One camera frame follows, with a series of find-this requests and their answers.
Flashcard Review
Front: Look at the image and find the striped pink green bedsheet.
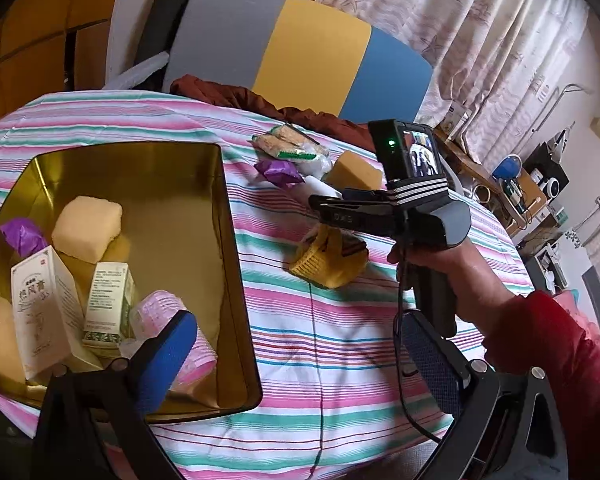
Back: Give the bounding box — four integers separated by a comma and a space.
0, 89, 537, 480

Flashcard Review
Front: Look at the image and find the yellow knitted sock bundle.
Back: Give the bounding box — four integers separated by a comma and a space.
288, 223, 368, 289

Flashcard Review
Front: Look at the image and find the black cable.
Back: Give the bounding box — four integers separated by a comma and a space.
392, 238, 444, 444

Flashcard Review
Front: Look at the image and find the green edged snack pack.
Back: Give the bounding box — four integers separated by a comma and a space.
251, 133, 317, 160
270, 124, 329, 156

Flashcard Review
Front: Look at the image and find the wide white medicine box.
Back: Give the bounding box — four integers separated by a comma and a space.
10, 246, 102, 385

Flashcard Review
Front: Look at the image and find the wooden wardrobe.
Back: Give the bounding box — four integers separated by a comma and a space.
0, 0, 114, 118

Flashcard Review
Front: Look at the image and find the wooden bedside table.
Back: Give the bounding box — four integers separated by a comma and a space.
434, 127, 557, 244

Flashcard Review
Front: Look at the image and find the beige patterned curtain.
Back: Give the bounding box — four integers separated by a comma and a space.
317, 0, 590, 169

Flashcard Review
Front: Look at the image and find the gold metal tin tray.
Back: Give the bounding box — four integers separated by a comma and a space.
0, 141, 263, 424

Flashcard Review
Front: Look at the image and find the person's right hand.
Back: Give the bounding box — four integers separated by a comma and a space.
387, 238, 517, 336

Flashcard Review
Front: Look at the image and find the orange sponge block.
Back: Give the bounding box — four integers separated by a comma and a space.
323, 151, 382, 191

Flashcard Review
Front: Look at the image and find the dark red blanket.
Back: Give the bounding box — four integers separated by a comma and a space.
169, 75, 375, 153

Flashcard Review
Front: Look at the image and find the white plastic bag bundle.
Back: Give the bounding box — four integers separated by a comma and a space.
297, 154, 341, 198

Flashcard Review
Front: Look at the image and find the purple plastic wrapper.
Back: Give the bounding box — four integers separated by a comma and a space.
0, 217, 48, 258
254, 159, 304, 190

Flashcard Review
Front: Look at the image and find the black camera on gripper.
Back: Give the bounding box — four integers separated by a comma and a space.
368, 119, 449, 207

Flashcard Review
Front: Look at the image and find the narrow cream medicine box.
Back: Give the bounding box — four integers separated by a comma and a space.
82, 262, 136, 359

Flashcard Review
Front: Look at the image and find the pale yellow sponge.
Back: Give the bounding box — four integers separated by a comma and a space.
0, 297, 26, 385
52, 196, 123, 264

